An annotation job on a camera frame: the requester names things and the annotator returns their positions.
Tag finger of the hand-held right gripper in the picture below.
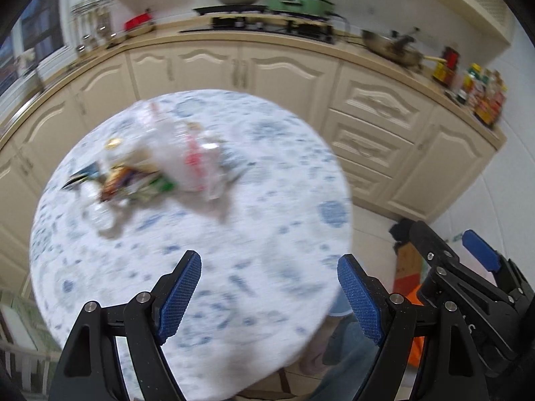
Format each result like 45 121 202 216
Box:
462 229 535 302
409 220 508 307

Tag person's leg in jeans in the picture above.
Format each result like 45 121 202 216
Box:
321 297 390 401

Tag window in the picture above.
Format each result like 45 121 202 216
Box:
0 0 64 98

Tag metal wok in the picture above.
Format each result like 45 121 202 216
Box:
361 27 444 70

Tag cream kitchen cabinet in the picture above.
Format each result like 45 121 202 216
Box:
0 17 508 260

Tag red plastic container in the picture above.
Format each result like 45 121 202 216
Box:
124 11 154 33

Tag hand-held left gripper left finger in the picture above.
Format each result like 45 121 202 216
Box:
49 250 202 401

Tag cream cabinet door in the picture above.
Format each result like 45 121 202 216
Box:
127 47 241 93
239 46 340 109
387 108 500 220

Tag clear plastic bag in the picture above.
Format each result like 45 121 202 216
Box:
125 100 251 223

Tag black gas stove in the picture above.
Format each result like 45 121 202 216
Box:
180 4 340 45

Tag white wooden frame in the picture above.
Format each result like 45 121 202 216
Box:
0 290 63 401

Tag row of seasoning bottles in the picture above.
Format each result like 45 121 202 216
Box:
432 45 509 128

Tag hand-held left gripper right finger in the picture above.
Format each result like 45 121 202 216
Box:
337 253 490 401

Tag pile of snack packets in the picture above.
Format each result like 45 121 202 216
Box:
62 136 176 239

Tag cream wall cabinet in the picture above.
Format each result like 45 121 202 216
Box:
373 0 516 49

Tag cream cabinet drawer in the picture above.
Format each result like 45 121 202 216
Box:
339 66 434 131
334 150 396 203
326 111 414 160

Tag green electric grill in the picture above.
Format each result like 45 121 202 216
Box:
263 0 336 20

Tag orange plastic bag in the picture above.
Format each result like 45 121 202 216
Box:
406 284 428 369

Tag hanging metal utensils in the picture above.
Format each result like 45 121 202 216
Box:
70 0 123 53

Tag cardboard box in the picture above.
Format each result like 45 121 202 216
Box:
393 240 428 298

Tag floral tablecloth table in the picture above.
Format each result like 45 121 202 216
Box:
29 89 353 399

